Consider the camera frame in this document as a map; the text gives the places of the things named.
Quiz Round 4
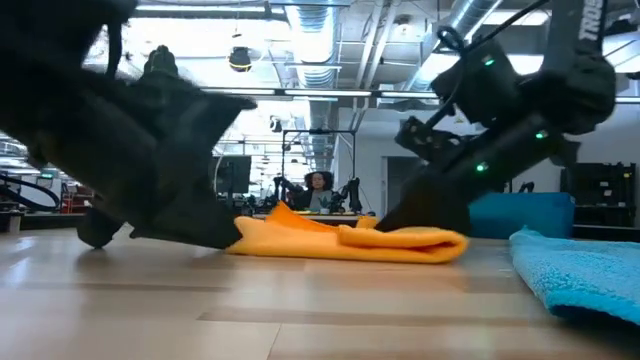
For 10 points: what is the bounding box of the thick black cable arc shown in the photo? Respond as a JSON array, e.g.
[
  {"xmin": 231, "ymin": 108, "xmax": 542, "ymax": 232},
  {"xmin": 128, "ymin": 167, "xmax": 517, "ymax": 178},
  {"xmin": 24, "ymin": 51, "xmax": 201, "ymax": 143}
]
[{"xmin": 0, "ymin": 173, "xmax": 61, "ymax": 211}]

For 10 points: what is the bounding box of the person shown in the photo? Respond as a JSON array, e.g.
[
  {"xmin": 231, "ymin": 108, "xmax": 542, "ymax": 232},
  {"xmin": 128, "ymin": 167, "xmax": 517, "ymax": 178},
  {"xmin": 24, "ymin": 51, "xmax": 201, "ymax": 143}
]
[{"xmin": 299, "ymin": 170, "xmax": 337, "ymax": 211}]

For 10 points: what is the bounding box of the light blue microfiber towel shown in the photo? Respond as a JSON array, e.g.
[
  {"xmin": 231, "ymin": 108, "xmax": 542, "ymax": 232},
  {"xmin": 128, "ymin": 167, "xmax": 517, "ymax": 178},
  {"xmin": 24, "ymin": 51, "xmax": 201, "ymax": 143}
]
[{"xmin": 508, "ymin": 227, "xmax": 640, "ymax": 326}]

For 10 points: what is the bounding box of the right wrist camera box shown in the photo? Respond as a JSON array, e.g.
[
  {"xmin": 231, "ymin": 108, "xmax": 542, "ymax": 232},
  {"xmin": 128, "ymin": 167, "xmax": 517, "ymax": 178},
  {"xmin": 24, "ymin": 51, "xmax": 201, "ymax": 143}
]
[{"xmin": 432, "ymin": 39, "xmax": 521, "ymax": 126}]

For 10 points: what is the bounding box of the black metal stand frame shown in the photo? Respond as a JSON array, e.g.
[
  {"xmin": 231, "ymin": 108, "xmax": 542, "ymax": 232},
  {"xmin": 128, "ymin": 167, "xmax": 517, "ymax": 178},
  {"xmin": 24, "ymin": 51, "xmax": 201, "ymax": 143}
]
[{"xmin": 281, "ymin": 128, "xmax": 357, "ymax": 211}]

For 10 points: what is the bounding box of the silver ventilation duct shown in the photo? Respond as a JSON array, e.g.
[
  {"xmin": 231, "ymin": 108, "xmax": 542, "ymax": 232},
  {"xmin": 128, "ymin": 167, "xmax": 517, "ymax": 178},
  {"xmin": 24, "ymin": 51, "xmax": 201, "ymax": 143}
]
[
  {"xmin": 399, "ymin": 0, "xmax": 504, "ymax": 91},
  {"xmin": 287, "ymin": 4, "xmax": 341, "ymax": 171}
]

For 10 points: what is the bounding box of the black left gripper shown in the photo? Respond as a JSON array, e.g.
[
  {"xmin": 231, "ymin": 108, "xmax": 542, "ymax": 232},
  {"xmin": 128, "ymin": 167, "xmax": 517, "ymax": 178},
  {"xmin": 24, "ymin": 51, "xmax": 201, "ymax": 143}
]
[{"xmin": 24, "ymin": 69, "xmax": 259, "ymax": 250}]

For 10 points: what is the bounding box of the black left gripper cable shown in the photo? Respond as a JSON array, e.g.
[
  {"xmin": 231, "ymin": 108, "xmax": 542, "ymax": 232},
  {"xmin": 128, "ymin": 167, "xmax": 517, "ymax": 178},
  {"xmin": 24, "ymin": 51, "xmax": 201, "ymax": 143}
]
[{"xmin": 104, "ymin": 19, "xmax": 125, "ymax": 79}]

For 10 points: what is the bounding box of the orange microfiber towel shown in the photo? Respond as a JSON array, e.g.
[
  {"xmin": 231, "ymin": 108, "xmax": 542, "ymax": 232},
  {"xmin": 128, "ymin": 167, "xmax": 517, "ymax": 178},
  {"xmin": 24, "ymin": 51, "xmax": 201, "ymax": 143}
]
[{"xmin": 224, "ymin": 201, "xmax": 470, "ymax": 265}]

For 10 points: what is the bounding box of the black ceiling dome device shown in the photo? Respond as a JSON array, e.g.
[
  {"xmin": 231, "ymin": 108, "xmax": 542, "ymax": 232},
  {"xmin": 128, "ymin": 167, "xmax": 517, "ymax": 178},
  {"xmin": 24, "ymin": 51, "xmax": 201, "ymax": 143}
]
[{"xmin": 228, "ymin": 46, "xmax": 253, "ymax": 74}]

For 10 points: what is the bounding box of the black storage shelf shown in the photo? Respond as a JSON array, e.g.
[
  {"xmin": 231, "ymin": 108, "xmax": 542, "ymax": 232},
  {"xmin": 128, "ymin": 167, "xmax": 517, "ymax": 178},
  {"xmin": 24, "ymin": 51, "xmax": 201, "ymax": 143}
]
[{"xmin": 559, "ymin": 162, "xmax": 637, "ymax": 227}]

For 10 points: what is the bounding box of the black monitor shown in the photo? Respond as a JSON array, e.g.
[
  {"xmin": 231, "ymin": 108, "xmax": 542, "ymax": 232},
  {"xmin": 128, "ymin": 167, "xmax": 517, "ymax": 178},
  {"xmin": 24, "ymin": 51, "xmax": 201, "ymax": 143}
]
[{"xmin": 214, "ymin": 155, "xmax": 252, "ymax": 196}]

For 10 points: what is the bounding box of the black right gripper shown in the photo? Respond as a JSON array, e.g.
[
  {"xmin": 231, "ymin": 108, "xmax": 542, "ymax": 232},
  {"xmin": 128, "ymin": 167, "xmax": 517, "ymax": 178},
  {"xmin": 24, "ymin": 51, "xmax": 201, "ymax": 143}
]
[{"xmin": 374, "ymin": 112, "xmax": 581, "ymax": 236}]

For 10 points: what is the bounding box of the black aluminium table frame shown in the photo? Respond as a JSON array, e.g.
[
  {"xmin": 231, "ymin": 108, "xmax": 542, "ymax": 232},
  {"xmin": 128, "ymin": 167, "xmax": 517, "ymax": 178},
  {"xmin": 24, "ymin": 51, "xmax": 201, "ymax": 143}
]
[{"xmin": 0, "ymin": 212, "xmax": 640, "ymax": 241}]

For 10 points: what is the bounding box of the green cactus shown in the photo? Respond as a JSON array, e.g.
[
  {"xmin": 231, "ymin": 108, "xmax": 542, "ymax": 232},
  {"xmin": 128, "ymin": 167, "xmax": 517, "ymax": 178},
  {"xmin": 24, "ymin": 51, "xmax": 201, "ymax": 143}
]
[{"xmin": 143, "ymin": 44, "xmax": 179, "ymax": 77}]

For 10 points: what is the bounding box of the red tool cabinet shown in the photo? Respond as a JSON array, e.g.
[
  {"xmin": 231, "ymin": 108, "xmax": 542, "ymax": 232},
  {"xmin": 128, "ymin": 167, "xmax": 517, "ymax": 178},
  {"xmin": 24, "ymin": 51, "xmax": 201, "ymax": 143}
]
[{"xmin": 59, "ymin": 182, "xmax": 96, "ymax": 215}]

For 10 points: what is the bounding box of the teal plastic bin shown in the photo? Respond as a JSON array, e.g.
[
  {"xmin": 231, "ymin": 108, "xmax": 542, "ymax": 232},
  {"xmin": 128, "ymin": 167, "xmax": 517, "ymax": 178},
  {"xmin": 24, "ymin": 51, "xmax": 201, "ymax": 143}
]
[{"xmin": 468, "ymin": 192, "xmax": 576, "ymax": 240}]

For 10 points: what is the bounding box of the wooden workbench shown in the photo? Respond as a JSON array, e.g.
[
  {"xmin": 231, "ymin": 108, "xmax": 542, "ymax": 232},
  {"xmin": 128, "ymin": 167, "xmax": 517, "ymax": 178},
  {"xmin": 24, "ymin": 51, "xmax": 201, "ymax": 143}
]
[{"xmin": 252, "ymin": 212, "xmax": 376, "ymax": 224}]

